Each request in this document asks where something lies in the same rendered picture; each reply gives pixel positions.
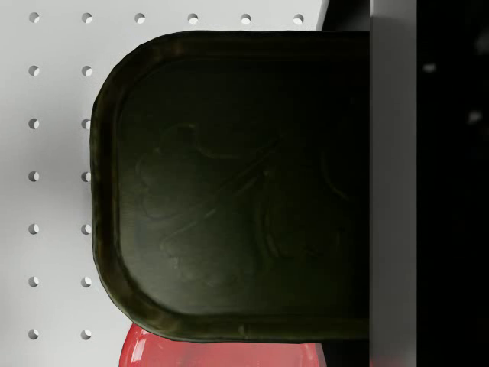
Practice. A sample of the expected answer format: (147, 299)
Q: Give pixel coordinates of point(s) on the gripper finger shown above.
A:
(349, 15)
(349, 355)

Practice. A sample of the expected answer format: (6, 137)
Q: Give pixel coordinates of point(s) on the red plate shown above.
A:
(214, 353)

